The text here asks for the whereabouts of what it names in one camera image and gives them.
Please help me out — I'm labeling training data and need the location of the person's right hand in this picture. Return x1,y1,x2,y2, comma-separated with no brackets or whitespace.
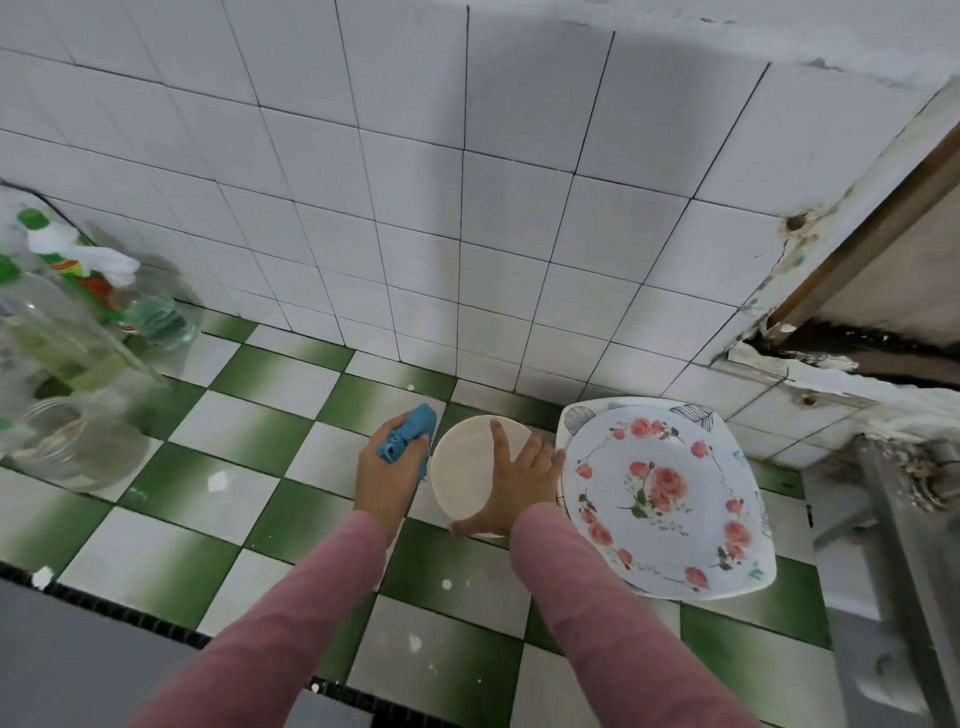
450,417,569,542

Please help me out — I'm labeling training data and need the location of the person's left hand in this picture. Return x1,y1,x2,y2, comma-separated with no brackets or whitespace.
354,427,437,536

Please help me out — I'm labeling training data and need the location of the blue cleaning cloth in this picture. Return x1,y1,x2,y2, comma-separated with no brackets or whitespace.
376,403,440,479

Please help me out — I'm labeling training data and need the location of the stack of white bowls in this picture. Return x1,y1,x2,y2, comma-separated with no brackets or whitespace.
429,414,536,527

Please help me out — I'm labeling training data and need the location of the floral plate stack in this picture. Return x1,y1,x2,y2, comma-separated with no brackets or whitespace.
555,396,779,605

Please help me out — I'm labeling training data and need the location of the person's right forearm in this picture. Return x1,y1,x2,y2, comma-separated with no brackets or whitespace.
510,502,759,728

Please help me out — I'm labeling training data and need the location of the person's left forearm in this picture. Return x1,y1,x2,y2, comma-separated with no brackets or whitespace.
127,510,395,728

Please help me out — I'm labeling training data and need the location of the green checkered tile countertop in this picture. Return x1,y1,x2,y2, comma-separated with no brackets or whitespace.
0,300,849,728

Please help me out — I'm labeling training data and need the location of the clear bottle with green liquid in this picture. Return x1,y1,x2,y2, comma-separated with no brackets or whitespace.
112,288,200,356

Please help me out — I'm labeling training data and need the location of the large clear plastic bottle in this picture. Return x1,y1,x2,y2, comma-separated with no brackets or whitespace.
0,255,159,491

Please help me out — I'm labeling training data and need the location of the stainless steel sink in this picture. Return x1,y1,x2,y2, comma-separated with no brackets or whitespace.
855,435,960,728

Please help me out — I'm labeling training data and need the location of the weathered wooden board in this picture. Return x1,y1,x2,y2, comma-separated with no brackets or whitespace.
765,127,960,384

